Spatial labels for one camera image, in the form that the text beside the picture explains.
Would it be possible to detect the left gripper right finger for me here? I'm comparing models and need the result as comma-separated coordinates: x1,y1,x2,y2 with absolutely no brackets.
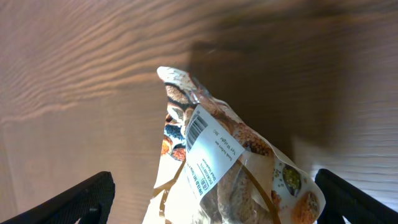
315,169,397,224

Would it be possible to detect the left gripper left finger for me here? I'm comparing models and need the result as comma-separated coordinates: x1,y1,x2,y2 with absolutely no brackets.
2,171,116,224

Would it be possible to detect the cream pouch with label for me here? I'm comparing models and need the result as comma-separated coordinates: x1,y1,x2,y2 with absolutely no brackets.
144,67,326,224

